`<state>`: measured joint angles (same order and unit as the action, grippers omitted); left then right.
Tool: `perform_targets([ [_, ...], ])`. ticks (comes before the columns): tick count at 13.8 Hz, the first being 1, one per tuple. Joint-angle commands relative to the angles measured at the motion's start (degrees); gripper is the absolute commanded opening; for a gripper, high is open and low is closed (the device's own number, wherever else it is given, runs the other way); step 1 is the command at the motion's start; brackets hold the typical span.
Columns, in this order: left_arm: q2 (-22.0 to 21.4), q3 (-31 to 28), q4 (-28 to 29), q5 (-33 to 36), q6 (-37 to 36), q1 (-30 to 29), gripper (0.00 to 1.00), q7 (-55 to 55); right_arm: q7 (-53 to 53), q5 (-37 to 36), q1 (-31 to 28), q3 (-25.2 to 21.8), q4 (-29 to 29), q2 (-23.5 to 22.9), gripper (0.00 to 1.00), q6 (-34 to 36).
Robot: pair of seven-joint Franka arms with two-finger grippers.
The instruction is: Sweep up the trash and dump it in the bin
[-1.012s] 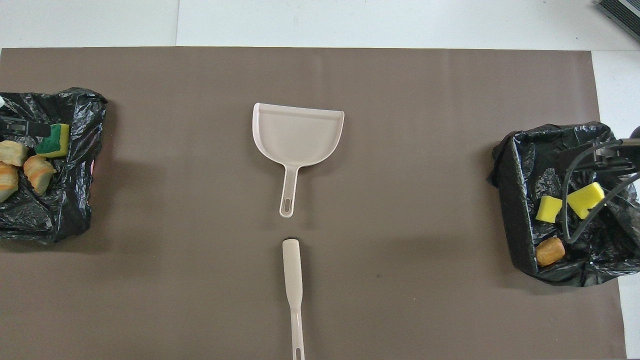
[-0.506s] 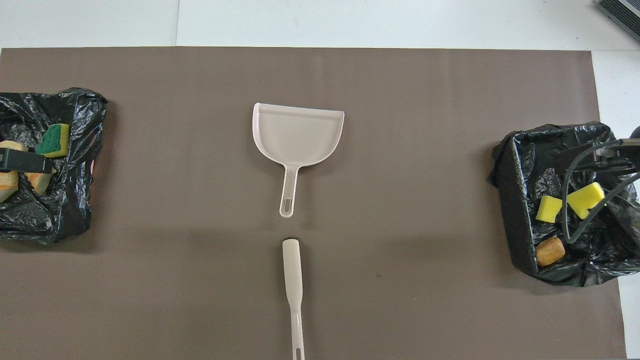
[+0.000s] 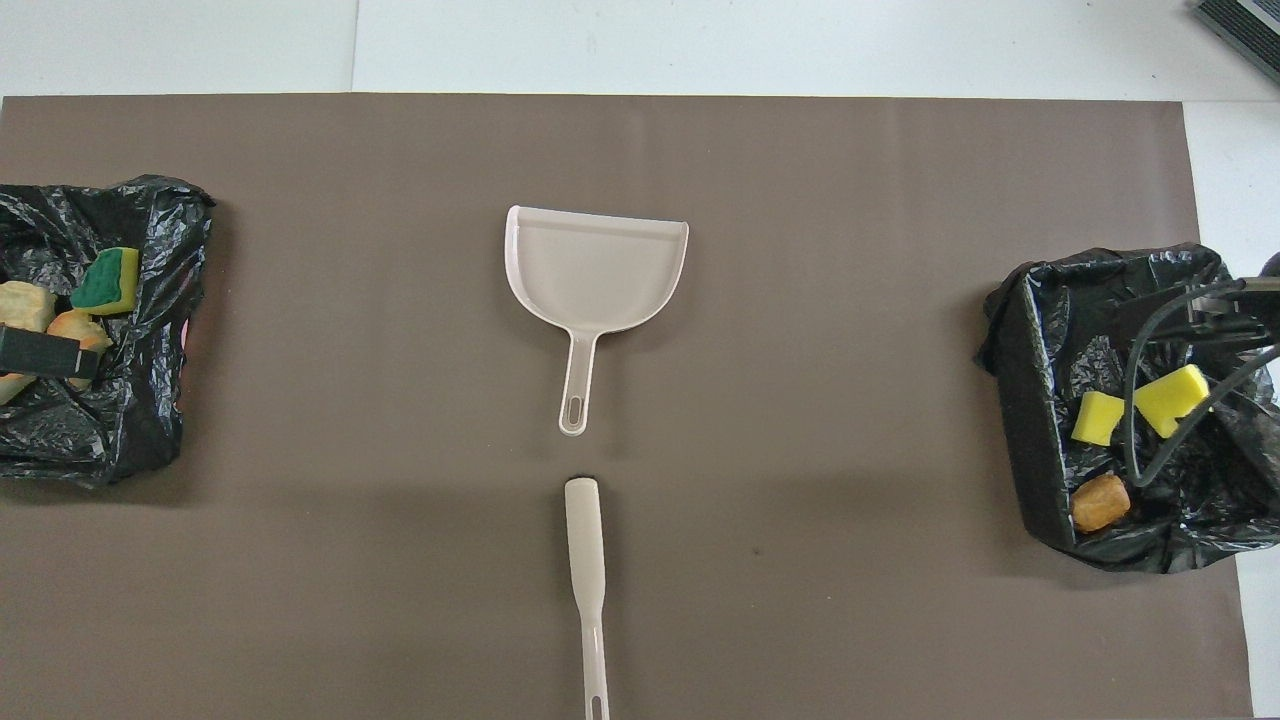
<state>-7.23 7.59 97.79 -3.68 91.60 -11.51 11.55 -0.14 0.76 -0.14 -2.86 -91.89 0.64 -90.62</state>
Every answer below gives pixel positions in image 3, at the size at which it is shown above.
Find brown bread roll toy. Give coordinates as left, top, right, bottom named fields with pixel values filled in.
left=1072, top=473, right=1132, bottom=533

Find grey ribbed device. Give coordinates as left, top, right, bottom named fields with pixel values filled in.
left=1194, top=0, right=1280, bottom=86

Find green and yellow sponge piece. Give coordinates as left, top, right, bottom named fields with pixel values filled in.
left=69, top=246, right=142, bottom=318

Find striped croissant toy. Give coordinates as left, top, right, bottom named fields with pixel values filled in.
left=45, top=309, right=115, bottom=391

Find beige hand brush black bristles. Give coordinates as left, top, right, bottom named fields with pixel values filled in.
left=564, top=477, right=612, bottom=720

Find wedge yellow sponge piece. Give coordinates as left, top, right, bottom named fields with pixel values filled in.
left=1073, top=390, right=1128, bottom=447

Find notched yellow sponge piece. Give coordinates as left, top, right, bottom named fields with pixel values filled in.
left=1133, top=364, right=1214, bottom=439

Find open bin with black bag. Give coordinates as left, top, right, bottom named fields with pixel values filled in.
left=975, top=243, right=1280, bottom=575

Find beige plastic dustpan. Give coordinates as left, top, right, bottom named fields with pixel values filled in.
left=504, top=205, right=691, bottom=437

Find brown table mat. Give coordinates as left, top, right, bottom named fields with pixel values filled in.
left=0, top=95, right=1256, bottom=720

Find bin covered by black bag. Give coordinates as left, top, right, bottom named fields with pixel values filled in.
left=0, top=175, right=217, bottom=489

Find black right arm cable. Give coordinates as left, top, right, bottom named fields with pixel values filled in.
left=1124, top=278, right=1280, bottom=489

